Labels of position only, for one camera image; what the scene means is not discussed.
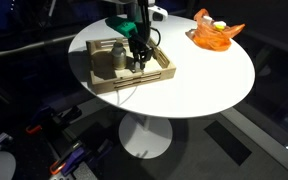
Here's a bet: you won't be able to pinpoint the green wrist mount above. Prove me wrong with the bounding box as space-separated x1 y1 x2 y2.
104 15 139 39

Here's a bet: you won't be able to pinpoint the white bottle lid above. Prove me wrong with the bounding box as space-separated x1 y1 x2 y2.
134 63 146 74

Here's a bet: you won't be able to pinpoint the black floor mat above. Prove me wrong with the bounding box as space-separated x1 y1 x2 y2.
203 120 253 167

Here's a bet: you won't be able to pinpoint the orange plastic bag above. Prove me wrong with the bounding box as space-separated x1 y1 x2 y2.
185 8 246 52

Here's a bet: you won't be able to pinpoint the yellow capped container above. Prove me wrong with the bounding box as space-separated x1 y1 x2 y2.
213 20 228 32

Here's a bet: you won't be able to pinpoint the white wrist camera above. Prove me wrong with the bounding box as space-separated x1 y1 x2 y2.
147 4 169 23

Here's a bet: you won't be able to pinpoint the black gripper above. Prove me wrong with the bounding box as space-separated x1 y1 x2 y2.
127 31 154 72

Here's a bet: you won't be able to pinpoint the purple clamp orange tip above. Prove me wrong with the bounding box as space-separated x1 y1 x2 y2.
49 139 114 177

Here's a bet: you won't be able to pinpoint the black clamp orange tips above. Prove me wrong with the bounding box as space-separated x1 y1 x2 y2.
25 105 84 136

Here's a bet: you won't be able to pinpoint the grey metal rail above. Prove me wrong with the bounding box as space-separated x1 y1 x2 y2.
0 33 79 61

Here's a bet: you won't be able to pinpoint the white container in bag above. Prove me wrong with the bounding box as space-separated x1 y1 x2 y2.
202 15 215 26

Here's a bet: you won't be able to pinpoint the white table pedestal base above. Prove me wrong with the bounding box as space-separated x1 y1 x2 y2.
118 112 174 160

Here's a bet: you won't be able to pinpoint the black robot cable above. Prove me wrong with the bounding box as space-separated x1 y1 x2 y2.
149 26 162 46

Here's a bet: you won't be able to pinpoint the wooden slatted tray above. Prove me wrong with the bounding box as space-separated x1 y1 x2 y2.
85 35 177 95

